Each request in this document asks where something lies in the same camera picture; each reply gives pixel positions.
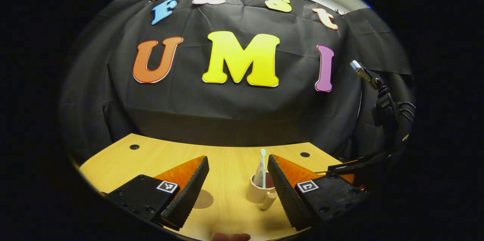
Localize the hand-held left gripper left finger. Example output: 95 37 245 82
103 155 209 231

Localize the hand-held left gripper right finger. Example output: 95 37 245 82
267 154 369 231

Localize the round brown coaster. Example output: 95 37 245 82
192 189 214 210

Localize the beige cup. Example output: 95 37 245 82
247 172 278 211

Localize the pale green toothbrush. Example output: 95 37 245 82
260 149 267 189

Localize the wooden desktop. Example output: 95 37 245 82
79 133 358 241

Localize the black backdrop cloth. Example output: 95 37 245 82
59 0 414 166

